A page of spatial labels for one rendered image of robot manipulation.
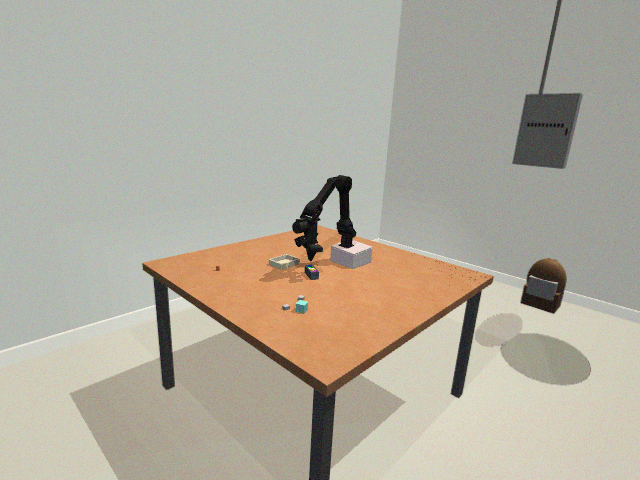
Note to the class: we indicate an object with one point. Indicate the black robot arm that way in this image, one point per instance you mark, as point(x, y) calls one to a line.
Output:
point(315, 207)

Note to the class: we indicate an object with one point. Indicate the cream open-top tray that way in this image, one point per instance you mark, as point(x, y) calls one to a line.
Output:
point(284, 261)

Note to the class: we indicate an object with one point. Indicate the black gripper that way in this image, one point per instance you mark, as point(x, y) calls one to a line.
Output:
point(313, 247)

